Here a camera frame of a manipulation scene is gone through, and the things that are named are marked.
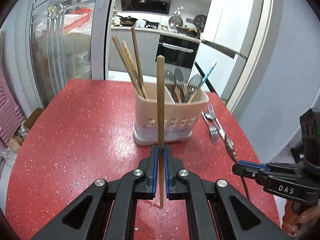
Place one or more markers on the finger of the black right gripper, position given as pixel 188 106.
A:
pixel 251 170

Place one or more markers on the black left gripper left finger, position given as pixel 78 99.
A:
pixel 106 209

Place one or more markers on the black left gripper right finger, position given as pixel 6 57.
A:
pixel 215 209

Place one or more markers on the thin black-handled spoon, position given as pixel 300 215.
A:
pixel 232 154

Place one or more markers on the blue patterned wooden chopstick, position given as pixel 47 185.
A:
pixel 204 79

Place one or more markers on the black-handled dark spoon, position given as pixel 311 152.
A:
pixel 170 84
pixel 193 84

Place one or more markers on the plain wooden chopstick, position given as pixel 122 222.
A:
pixel 160 119
pixel 127 65
pixel 135 46

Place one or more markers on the right hand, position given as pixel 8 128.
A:
pixel 291 219

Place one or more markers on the steel fork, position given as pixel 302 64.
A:
pixel 212 130
pixel 211 110

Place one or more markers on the pink white cutlery holder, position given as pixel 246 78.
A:
pixel 179 118

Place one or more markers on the cardboard box on floor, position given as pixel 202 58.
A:
pixel 30 121

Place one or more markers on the pink plastic stool stack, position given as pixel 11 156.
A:
pixel 10 114

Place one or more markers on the built-in black oven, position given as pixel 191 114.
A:
pixel 177 51

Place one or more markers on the wooden chopstick in holder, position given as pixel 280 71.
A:
pixel 131 63

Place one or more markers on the black wok on stove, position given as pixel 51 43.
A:
pixel 127 21

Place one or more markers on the red plastic basket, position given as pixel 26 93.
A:
pixel 82 17

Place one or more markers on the white-handled steel spoon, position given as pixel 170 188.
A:
pixel 216 121

